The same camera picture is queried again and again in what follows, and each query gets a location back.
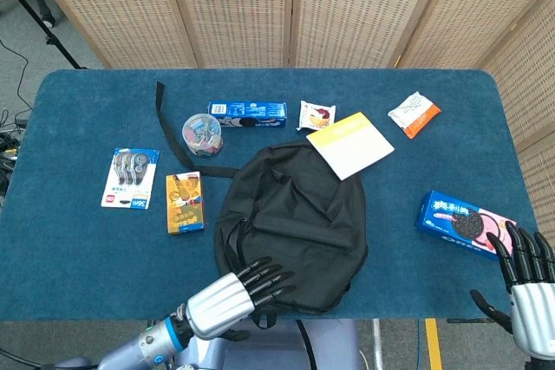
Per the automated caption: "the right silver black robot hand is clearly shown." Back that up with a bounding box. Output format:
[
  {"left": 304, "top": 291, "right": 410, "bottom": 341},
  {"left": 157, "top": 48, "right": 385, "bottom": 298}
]
[{"left": 470, "top": 221, "right": 555, "bottom": 362}]

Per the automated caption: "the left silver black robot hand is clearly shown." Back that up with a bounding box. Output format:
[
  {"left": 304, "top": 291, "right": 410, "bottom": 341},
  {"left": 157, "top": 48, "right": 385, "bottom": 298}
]
[{"left": 185, "top": 256, "right": 297, "bottom": 341}]

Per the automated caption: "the black backpack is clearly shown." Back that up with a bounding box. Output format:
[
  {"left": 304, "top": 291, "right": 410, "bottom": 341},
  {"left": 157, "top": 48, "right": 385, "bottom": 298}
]
[{"left": 155, "top": 81, "right": 370, "bottom": 330}]

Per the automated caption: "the blue-grey robot torso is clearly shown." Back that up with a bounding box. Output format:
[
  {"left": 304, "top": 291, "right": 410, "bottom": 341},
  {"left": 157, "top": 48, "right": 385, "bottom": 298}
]
[{"left": 173, "top": 319, "right": 362, "bottom": 370}]

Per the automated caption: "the orange yellow card box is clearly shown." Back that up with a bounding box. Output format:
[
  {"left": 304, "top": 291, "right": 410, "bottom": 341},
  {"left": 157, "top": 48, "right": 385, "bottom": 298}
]
[{"left": 165, "top": 171, "right": 206, "bottom": 236}]

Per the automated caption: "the blue pink Oreo box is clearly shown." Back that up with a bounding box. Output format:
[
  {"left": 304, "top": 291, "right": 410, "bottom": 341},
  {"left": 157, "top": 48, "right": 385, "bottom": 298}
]
[{"left": 415, "top": 190, "right": 518, "bottom": 262}]

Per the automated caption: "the blue table cloth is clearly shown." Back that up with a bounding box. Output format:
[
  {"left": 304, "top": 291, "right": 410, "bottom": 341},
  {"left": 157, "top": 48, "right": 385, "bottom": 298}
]
[{"left": 0, "top": 68, "right": 555, "bottom": 322}]

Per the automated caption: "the correction tape blister pack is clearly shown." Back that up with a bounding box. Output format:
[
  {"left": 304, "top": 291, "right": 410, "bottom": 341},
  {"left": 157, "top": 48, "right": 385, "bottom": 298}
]
[{"left": 101, "top": 147, "right": 160, "bottom": 211}]

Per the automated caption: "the white table leg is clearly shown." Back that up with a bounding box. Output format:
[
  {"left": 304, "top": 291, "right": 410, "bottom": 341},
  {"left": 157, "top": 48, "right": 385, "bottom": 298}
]
[{"left": 371, "top": 319, "right": 385, "bottom": 370}]

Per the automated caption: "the clear jar of clips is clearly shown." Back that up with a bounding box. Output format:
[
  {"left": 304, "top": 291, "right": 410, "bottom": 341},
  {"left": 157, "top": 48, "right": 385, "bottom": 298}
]
[{"left": 181, "top": 113, "right": 225, "bottom": 158}]

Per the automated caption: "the long blue Oreo box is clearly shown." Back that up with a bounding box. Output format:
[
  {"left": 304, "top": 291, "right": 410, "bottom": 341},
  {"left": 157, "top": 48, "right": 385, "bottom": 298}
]
[{"left": 207, "top": 101, "right": 288, "bottom": 129}]

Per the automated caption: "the yellow and white notepad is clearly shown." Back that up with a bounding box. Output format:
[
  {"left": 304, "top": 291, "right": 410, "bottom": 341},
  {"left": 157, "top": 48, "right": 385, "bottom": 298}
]
[{"left": 305, "top": 112, "right": 395, "bottom": 181}]

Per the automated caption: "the white pastry snack packet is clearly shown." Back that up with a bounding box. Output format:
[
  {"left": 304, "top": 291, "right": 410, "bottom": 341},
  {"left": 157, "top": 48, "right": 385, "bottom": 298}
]
[{"left": 296, "top": 100, "right": 337, "bottom": 132}]

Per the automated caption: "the white orange snack packet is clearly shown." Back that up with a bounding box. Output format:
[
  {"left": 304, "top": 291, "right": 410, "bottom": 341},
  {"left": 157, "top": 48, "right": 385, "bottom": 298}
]
[{"left": 387, "top": 91, "right": 442, "bottom": 140}]

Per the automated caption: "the woven folding screen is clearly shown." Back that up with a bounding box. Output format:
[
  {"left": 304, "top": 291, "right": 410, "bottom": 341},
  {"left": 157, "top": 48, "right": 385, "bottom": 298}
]
[{"left": 19, "top": 0, "right": 555, "bottom": 370}]

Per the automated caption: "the black tripod stand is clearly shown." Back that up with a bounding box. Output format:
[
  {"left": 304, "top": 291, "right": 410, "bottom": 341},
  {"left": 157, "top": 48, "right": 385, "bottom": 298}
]
[{"left": 0, "top": 0, "right": 88, "bottom": 70}]

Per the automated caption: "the floor cables bundle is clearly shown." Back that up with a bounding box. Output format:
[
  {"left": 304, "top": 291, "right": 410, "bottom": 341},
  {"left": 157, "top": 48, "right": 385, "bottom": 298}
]
[{"left": 0, "top": 38, "right": 35, "bottom": 211}]

